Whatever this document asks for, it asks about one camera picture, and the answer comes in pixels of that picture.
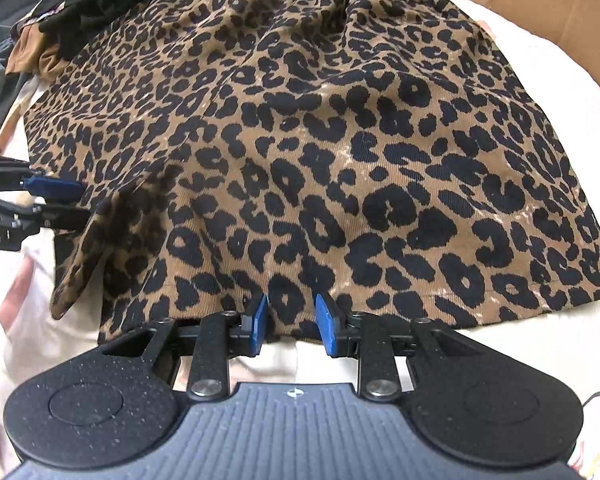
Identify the brown garment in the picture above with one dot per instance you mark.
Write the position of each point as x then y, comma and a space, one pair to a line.
37, 54

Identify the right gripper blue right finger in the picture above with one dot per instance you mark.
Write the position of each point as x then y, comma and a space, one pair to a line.
332, 326

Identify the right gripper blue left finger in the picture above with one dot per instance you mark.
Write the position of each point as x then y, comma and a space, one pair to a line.
253, 326

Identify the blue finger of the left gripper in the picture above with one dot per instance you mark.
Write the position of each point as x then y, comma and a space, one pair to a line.
54, 189
64, 217

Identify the leopard print skirt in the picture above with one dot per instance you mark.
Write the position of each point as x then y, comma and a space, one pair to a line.
320, 159

